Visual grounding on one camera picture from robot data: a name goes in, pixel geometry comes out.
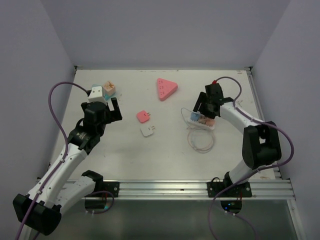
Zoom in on pink square plug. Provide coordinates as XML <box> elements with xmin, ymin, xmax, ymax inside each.
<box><xmin>136</xmin><ymin>110</ymin><xmax>150</xmax><ymax>124</ymax></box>

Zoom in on orange cube plug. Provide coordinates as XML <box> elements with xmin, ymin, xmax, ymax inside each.
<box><xmin>102</xmin><ymin>81</ymin><xmax>116</xmax><ymax>97</ymax></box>

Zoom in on white square plug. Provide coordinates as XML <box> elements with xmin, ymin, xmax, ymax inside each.
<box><xmin>140</xmin><ymin>124</ymin><xmax>156</xmax><ymax>138</ymax></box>

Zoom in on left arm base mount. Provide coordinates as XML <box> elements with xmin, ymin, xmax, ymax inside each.
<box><xmin>87</xmin><ymin>181</ymin><xmax>120</xmax><ymax>199</ymax></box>

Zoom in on pink triangular socket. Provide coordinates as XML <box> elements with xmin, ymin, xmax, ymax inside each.
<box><xmin>156</xmin><ymin>78</ymin><xmax>178</xmax><ymax>102</ymax></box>

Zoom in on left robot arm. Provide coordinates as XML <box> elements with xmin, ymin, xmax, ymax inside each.
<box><xmin>12</xmin><ymin>97</ymin><xmax>122</xmax><ymax>236</ymax></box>

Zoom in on white power strip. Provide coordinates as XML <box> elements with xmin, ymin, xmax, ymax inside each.
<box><xmin>184</xmin><ymin>112</ymin><xmax>215</xmax><ymax>131</ymax></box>

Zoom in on blue cube plug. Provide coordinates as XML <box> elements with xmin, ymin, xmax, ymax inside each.
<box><xmin>190</xmin><ymin>112</ymin><xmax>200</xmax><ymax>122</ymax></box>

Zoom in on pink cube plug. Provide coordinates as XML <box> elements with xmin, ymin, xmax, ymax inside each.
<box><xmin>198</xmin><ymin>116</ymin><xmax>208</xmax><ymax>125</ymax></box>
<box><xmin>205</xmin><ymin>118</ymin><xmax>215</xmax><ymax>127</ymax></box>

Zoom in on aluminium table rail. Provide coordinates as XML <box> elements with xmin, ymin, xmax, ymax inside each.
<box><xmin>31</xmin><ymin>178</ymin><xmax>297</xmax><ymax>201</ymax></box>

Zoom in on teal triangular socket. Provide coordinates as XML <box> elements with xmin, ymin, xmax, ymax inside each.
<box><xmin>88</xmin><ymin>81</ymin><xmax>116</xmax><ymax>102</ymax></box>

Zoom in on thin charging cables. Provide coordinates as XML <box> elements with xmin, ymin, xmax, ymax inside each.
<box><xmin>180</xmin><ymin>107</ymin><xmax>215</xmax><ymax>153</ymax></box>

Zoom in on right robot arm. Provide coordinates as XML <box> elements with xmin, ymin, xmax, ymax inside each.
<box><xmin>193</xmin><ymin>83</ymin><xmax>282</xmax><ymax>197</ymax></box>

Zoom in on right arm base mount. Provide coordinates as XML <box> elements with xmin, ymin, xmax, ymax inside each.
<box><xmin>206</xmin><ymin>177</ymin><xmax>253</xmax><ymax>198</ymax></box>

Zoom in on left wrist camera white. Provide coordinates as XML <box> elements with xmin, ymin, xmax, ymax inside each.
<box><xmin>88</xmin><ymin>86</ymin><xmax>106</xmax><ymax>104</ymax></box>

